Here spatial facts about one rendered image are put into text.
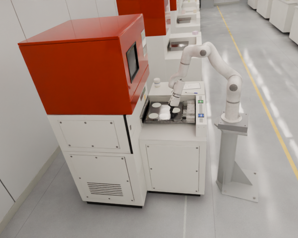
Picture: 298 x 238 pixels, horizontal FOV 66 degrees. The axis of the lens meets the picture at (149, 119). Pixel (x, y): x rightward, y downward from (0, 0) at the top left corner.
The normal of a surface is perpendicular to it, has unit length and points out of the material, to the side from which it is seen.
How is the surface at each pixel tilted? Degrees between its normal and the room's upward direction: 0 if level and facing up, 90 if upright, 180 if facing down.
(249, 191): 0
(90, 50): 90
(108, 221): 0
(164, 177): 90
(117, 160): 90
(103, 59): 90
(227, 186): 0
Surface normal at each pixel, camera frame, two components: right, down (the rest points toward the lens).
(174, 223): -0.11, -0.83
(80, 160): -0.17, 0.56
